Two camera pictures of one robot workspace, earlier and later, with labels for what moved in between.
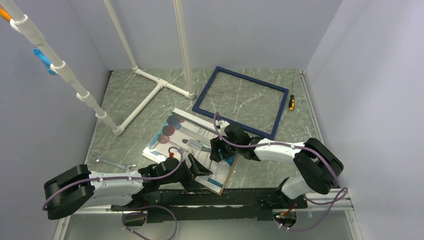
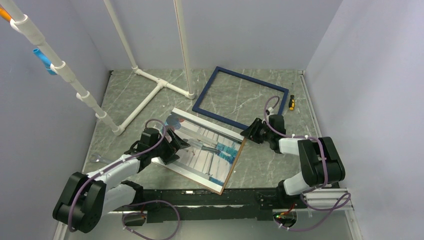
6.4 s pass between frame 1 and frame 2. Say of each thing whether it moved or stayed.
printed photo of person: stayed
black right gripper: moved
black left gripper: moved
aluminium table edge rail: stayed
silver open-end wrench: stayed
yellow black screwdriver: stayed
